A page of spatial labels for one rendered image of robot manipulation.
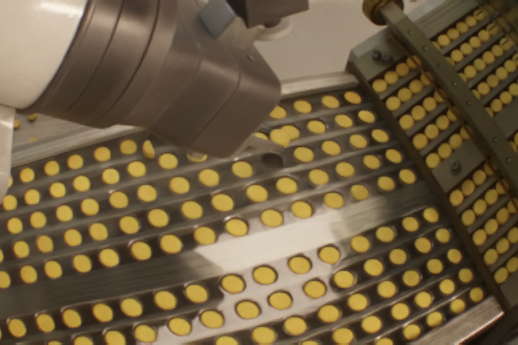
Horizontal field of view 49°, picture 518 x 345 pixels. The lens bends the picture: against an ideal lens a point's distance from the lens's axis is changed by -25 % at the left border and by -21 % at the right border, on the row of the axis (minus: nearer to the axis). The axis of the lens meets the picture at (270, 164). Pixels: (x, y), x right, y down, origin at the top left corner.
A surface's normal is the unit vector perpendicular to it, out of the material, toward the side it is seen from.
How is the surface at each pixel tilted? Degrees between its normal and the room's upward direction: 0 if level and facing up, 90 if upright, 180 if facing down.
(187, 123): 80
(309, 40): 0
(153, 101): 96
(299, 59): 0
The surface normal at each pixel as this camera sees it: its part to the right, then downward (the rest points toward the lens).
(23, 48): 0.54, 0.55
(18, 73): 0.42, 0.74
